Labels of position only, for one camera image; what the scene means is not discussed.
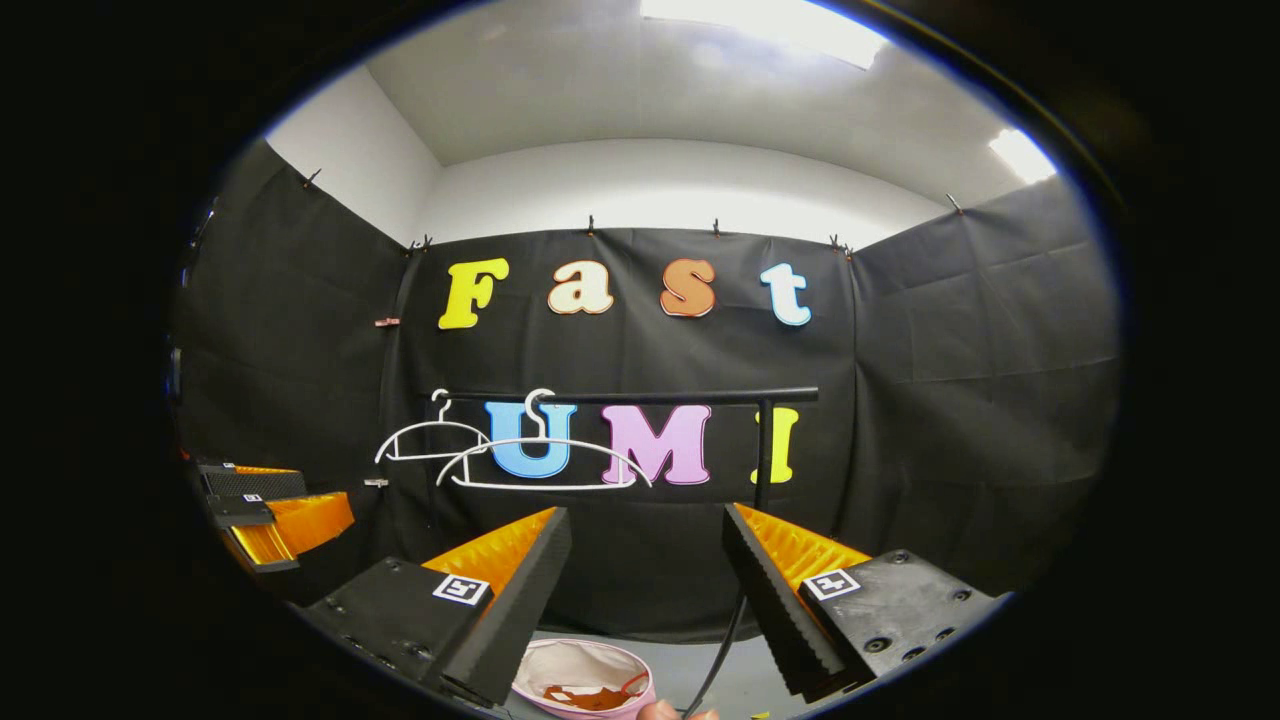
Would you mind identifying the small white clothes hanger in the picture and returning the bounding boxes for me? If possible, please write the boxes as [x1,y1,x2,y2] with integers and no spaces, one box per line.
[375,389,491,463]

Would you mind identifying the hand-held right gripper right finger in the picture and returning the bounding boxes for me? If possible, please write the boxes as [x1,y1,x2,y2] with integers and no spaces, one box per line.
[722,502,1006,703]

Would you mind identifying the large white clothes hanger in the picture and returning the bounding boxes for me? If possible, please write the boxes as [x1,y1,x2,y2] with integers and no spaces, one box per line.
[436,388,653,491]

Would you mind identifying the orange jacket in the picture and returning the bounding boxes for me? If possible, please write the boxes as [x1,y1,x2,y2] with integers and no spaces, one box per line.
[543,682,641,713]

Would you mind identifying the black clothes rack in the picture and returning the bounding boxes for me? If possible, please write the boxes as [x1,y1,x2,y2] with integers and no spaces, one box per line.
[440,386,819,511]

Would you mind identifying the pink laundry hamper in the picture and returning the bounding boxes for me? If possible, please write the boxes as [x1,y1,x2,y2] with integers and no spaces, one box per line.
[512,638,657,720]

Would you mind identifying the large ceiling light panel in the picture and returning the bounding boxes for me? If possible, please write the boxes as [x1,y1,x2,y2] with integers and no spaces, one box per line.
[640,0,891,69]

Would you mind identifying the black cable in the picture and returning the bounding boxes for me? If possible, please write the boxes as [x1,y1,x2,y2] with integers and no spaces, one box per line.
[685,590,749,719]

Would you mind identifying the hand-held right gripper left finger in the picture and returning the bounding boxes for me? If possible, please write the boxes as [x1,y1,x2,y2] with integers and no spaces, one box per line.
[300,506,573,707]

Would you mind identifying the small ceiling light panel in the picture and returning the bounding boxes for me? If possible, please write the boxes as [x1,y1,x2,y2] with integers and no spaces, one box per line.
[988,128,1059,186]

